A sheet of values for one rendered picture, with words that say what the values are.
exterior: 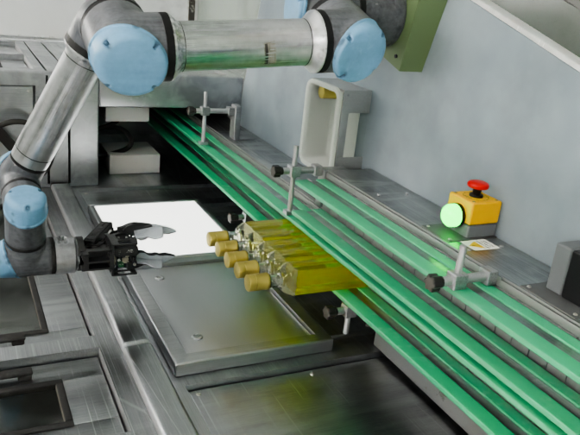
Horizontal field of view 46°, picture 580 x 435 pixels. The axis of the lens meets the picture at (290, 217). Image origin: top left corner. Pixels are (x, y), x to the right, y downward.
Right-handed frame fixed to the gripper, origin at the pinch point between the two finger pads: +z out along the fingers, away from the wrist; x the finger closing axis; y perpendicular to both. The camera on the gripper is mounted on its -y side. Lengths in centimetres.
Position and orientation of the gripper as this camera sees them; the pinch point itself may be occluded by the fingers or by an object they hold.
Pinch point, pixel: (168, 242)
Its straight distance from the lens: 151.7
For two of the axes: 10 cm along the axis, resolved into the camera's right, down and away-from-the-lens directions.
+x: 1.0, -9.4, -3.3
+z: 9.0, -0.6, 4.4
